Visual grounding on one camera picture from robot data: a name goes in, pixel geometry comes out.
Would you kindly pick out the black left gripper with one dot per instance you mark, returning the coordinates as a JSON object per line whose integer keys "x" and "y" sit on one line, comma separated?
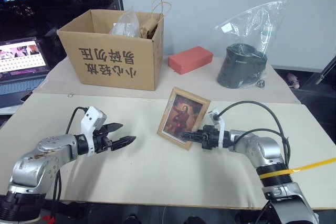
{"x": 102, "y": 142}

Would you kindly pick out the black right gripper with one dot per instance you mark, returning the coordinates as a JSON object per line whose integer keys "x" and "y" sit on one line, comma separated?
{"x": 210, "y": 137}

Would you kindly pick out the wooden picture frame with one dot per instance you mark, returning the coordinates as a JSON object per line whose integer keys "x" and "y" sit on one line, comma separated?
{"x": 181, "y": 115}

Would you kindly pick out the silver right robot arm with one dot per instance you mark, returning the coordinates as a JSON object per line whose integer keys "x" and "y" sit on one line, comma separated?
{"x": 265, "y": 153}

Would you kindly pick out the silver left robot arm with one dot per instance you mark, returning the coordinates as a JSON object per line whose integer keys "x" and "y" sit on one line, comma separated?
{"x": 36, "y": 163}

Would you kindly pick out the grey metal stand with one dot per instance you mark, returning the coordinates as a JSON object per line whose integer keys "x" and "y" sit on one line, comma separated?
{"x": 326, "y": 70}

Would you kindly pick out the printed cardboard box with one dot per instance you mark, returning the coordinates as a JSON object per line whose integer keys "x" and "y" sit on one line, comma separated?
{"x": 113, "y": 61}

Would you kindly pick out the red rectangular box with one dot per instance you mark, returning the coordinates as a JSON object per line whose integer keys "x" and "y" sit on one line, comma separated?
{"x": 190, "y": 58}

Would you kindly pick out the dark rounded shape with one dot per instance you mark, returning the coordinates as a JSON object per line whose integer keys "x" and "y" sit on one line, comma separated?
{"x": 131, "y": 220}
{"x": 197, "y": 220}

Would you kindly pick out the crumpled clear plastic bag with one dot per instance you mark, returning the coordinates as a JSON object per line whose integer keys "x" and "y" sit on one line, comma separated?
{"x": 126, "y": 24}

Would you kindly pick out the pink object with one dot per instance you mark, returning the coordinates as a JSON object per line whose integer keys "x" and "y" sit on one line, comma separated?
{"x": 293, "y": 79}

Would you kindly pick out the open laptop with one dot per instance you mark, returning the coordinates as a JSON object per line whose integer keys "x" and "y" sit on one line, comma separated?
{"x": 21, "y": 61}

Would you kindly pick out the large clear zip bag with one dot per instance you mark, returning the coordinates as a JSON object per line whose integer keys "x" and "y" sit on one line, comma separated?
{"x": 252, "y": 22}

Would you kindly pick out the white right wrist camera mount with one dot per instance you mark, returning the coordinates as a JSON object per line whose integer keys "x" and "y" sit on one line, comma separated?
{"x": 220, "y": 125}

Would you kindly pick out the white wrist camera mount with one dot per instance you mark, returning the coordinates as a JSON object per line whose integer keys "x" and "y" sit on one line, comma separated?
{"x": 220, "y": 125}
{"x": 90, "y": 121}

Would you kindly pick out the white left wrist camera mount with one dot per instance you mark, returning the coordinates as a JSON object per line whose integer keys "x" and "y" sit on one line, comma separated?
{"x": 90, "y": 121}

